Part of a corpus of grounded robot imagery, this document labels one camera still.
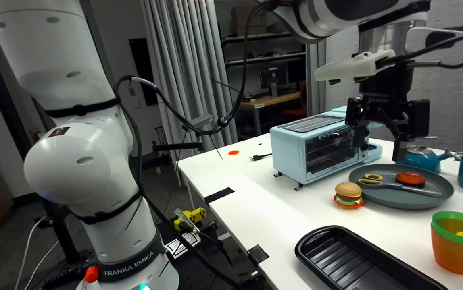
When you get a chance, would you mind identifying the black tape strip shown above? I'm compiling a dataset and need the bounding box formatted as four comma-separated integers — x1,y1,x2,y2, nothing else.
203,185,235,204
245,243,271,264

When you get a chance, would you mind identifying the black stand with grey clamp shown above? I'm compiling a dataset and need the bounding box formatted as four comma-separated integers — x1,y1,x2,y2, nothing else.
151,112,212,157

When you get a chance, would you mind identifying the light blue toaster oven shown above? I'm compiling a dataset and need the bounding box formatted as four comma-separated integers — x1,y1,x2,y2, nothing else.
269,103,385,188

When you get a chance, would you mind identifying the grey round plate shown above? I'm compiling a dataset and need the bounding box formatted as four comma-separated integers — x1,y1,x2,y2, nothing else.
346,162,456,210

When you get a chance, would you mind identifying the red toy tomato slice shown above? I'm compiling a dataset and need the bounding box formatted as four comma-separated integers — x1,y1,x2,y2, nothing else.
393,170,427,188

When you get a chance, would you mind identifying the dark storage shelf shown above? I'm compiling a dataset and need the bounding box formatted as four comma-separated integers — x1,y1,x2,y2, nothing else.
219,0,309,135

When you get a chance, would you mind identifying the teal toy kettle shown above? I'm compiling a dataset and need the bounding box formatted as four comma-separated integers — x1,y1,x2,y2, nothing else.
396,146,453,173

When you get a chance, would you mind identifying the black wall panel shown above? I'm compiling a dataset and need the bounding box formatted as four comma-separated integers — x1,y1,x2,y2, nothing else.
127,36,159,106

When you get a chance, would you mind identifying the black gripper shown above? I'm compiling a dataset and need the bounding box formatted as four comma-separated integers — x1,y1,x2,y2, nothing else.
345,59,430,162

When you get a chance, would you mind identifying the yellow toy ring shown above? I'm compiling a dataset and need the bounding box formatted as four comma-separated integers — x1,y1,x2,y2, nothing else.
356,172,385,186

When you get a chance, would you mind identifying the black camera cable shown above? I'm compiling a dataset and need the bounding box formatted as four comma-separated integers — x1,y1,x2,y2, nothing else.
401,19,463,70

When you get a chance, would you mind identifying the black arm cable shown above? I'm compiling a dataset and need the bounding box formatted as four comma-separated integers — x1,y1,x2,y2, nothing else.
114,0,267,135

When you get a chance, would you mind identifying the orange red cap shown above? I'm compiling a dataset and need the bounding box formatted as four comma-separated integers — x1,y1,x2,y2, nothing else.
82,264,101,285

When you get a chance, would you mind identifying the white label plate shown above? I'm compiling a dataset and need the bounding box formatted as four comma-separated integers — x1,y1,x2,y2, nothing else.
162,235,195,260

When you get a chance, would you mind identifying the yellow clamp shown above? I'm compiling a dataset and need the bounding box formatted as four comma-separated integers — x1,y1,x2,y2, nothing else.
174,206,208,227

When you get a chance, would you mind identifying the white pleated curtain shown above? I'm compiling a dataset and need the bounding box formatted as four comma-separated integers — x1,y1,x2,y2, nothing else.
140,0,238,157

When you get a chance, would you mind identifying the black ribbed tray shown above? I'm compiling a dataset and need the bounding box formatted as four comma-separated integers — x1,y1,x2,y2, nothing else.
293,223,450,290

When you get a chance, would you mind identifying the toy burger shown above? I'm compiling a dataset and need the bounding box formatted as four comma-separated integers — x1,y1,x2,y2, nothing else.
332,180,364,209

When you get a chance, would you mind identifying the grey toy knife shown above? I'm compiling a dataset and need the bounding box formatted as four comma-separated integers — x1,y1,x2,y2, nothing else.
369,180,445,198

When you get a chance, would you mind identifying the wooden table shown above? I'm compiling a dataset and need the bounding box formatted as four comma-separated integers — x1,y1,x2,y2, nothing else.
237,90,304,135

